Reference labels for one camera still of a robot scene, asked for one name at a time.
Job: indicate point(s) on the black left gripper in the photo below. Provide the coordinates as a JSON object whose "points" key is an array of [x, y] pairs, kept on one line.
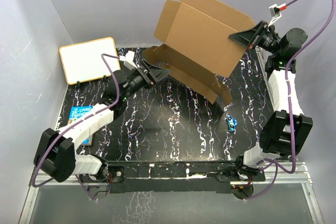
{"points": [[154, 74]]}

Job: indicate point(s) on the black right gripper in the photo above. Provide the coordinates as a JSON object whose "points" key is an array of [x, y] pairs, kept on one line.
{"points": [[249, 38]]}

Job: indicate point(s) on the brown cardboard box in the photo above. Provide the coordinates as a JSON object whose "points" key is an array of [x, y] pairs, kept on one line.
{"points": [[196, 47]]}

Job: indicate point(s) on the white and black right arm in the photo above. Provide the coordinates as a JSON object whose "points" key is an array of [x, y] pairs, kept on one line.
{"points": [[286, 131]]}

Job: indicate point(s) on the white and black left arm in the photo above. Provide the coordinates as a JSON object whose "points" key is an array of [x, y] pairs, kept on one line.
{"points": [[56, 153]]}

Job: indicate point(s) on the small orange-framed whiteboard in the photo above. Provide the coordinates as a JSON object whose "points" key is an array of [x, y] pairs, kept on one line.
{"points": [[82, 62]]}

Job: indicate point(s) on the small blue toy car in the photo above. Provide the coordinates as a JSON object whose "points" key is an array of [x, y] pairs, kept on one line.
{"points": [[232, 123]]}

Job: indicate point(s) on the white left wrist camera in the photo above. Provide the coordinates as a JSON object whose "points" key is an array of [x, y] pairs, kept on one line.
{"points": [[128, 60]]}

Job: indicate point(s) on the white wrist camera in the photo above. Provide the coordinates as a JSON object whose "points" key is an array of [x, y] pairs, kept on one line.
{"points": [[128, 60], [275, 11]]}

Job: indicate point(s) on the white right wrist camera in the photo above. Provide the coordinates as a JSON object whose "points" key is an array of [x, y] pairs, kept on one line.
{"points": [[275, 11]]}

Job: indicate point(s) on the black mounting base bracket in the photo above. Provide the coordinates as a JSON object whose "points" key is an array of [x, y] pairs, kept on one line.
{"points": [[168, 176]]}

